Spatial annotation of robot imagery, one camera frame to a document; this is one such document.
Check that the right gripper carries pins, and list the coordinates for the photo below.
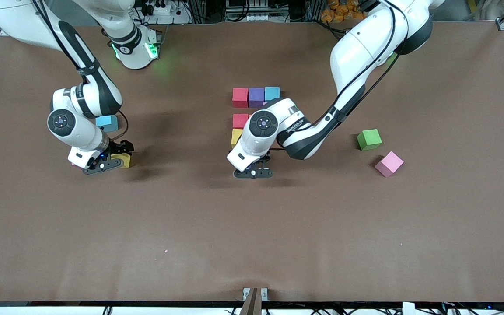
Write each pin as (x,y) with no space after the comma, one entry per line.
(118,147)

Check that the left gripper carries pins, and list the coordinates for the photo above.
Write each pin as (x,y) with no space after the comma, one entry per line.
(267,157)

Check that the yellow foam cube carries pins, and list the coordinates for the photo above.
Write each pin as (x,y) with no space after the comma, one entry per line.
(124,161)
(236,136)

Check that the red foam cube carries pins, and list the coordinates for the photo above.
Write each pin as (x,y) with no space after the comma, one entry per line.
(240,97)
(239,120)

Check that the cyan foam cube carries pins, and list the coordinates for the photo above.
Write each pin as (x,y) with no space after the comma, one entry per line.
(272,93)
(107,122)

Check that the pink foam cube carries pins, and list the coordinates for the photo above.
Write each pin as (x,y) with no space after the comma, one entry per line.
(390,163)

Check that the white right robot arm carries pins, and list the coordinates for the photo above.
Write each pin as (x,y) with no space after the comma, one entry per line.
(15,17)

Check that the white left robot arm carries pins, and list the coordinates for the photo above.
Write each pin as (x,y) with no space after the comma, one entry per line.
(357,48)

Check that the brown table cover sheet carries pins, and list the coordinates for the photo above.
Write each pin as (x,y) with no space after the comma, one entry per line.
(252,240)

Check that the green foam cube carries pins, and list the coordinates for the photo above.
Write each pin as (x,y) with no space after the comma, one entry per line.
(369,139)

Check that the white power strip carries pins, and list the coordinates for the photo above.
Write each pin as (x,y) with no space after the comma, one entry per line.
(258,17)
(161,8)

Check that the brown wooden strip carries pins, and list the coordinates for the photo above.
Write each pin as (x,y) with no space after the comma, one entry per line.
(252,304)

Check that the pile of orange fruits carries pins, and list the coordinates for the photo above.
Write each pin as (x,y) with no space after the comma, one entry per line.
(335,8)

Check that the small metal bracket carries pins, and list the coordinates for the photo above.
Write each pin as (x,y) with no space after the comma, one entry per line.
(246,292)

